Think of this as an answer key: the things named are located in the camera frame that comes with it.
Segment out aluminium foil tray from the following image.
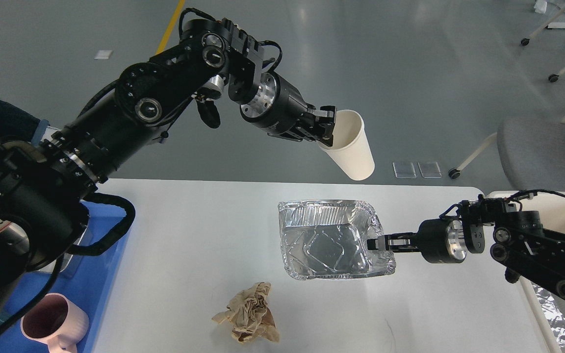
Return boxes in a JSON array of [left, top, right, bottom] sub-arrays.
[[278, 200, 396, 280]]

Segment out pink mug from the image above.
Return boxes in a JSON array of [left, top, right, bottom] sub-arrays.
[[20, 293, 90, 353]]

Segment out brown paper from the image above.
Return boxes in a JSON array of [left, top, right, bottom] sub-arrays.
[[211, 281, 281, 344]]

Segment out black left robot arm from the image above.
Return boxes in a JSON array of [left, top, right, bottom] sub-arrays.
[[0, 7, 336, 335]]

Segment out grey office chair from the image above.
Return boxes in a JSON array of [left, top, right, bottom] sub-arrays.
[[448, 118, 565, 192]]

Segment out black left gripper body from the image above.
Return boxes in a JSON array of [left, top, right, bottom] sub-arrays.
[[240, 72, 325, 142]]

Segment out cream plastic bin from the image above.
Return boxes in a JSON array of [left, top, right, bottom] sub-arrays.
[[487, 191, 565, 353]]

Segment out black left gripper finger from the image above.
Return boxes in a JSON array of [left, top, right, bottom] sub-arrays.
[[312, 105, 336, 148]]

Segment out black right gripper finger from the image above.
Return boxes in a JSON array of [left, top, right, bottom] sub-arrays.
[[367, 232, 419, 253]]

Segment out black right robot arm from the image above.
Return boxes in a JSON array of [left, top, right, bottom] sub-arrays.
[[366, 189, 565, 300]]

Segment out white paper cup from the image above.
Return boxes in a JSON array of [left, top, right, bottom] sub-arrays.
[[318, 110, 375, 181]]

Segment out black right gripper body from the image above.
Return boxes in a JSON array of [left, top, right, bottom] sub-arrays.
[[415, 219, 468, 264]]

